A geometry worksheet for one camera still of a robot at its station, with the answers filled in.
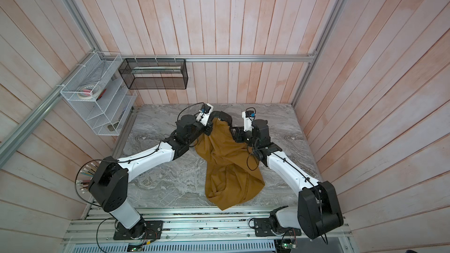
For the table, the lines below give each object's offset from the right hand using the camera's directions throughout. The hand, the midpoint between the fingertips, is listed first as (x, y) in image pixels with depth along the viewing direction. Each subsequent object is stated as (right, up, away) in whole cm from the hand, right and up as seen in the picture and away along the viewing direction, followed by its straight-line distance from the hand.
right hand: (232, 127), depth 84 cm
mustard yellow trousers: (0, -23, +2) cm, 23 cm away
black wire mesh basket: (-47, +33, +22) cm, 61 cm away
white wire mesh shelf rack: (-57, +6, -5) cm, 58 cm away
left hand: (-9, +5, -1) cm, 11 cm away
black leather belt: (-5, +5, -7) cm, 10 cm away
